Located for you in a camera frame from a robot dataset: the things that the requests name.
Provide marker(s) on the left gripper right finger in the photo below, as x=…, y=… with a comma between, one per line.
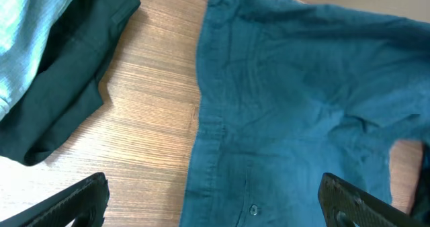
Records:
x=345, y=205

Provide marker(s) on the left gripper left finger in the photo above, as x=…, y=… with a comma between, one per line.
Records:
x=82, y=205

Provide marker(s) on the dark blue shorts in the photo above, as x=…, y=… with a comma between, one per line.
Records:
x=290, y=91

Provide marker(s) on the folded black garment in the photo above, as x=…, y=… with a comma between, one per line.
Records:
x=65, y=92

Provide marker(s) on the folded light blue jeans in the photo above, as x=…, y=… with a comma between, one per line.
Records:
x=25, y=26

